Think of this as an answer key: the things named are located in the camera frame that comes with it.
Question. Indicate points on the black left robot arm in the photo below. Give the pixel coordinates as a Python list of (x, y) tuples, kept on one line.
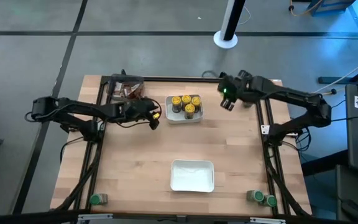
[(73, 107)]

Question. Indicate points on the silver aluminium bracket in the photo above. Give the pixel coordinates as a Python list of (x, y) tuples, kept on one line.
[(95, 216), (267, 220)]

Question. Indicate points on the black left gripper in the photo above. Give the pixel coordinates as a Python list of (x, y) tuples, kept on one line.
[(138, 109)]

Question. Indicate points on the dark grey cabinet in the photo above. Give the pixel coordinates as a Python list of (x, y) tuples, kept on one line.
[(356, 193)]

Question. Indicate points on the brown white-label spice pouch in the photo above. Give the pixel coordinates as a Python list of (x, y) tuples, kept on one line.
[(118, 88)]

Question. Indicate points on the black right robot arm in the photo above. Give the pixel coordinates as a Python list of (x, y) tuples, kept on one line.
[(291, 95)]

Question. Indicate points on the black white pole with base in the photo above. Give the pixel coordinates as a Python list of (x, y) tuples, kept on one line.
[(227, 28)]

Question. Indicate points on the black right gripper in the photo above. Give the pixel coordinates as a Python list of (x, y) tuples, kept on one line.
[(235, 87)]

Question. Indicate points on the black aluminium table frame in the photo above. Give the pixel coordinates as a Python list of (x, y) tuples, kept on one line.
[(182, 79)]

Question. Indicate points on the black power plug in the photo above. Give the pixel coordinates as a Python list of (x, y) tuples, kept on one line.
[(333, 91)]

